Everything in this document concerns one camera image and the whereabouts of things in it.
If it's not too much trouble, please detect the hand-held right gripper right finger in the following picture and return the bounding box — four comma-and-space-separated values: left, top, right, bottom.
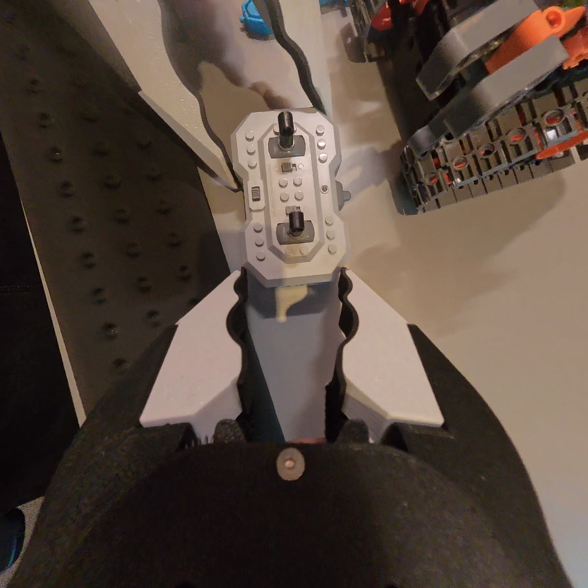
324, 268, 445, 443

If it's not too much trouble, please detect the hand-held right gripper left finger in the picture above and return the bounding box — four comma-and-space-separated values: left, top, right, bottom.
139, 269, 252, 442

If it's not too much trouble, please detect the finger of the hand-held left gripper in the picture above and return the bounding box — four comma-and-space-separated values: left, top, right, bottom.
264, 0, 334, 116
87, 0, 242, 193

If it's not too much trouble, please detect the blue brick separator tool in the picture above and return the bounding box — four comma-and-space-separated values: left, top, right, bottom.
239, 0, 276, 36

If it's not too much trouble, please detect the white control hub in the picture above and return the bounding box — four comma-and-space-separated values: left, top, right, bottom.
230, 108, 353, 324

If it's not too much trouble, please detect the tracked toy robot vehicle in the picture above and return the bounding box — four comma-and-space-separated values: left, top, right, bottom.
347, 0, 588, 217

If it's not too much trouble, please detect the black dimpled pad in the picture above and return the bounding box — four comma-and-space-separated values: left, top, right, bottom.
0, 0, 230, 423

